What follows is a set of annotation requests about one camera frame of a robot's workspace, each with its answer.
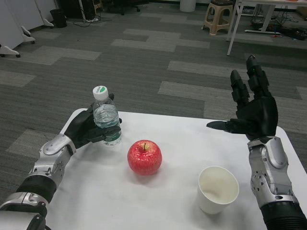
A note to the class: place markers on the black trash bin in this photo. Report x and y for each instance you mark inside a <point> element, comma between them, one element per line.
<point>58,18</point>

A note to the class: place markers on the white partition panel with foot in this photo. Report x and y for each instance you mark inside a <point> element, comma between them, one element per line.
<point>43,7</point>
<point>24,12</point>
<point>7,24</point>

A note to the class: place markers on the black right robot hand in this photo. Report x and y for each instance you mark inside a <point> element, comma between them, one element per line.
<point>261,117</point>

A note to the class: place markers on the wooden stool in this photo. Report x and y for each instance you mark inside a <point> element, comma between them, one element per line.
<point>97,6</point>

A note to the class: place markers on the white plant pot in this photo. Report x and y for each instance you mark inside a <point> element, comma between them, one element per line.
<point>187,6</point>

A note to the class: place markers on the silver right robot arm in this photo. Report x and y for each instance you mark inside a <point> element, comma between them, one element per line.
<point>271,172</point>

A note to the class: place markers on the white desk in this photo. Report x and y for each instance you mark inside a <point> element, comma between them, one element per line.
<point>254,1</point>

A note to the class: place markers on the black cabinet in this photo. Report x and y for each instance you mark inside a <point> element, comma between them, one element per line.
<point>74,8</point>

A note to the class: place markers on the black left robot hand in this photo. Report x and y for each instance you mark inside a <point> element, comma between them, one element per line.
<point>80,127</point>

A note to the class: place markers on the beige plastic stool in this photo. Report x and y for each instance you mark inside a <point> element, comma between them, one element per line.
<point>217,7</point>

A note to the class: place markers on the black office chair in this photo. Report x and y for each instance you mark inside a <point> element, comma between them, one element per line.
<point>124,7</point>

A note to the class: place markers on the white power strip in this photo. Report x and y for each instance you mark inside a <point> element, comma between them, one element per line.
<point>91,20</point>

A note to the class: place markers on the clear water bottle green label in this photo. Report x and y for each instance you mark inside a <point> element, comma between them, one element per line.
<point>105,115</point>

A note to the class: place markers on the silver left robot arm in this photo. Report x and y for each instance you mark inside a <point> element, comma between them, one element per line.
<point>48,158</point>

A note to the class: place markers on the red apple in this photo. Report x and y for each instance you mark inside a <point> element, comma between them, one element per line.
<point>144,160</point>

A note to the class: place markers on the white paper cup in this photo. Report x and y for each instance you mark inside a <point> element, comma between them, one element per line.
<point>216,184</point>

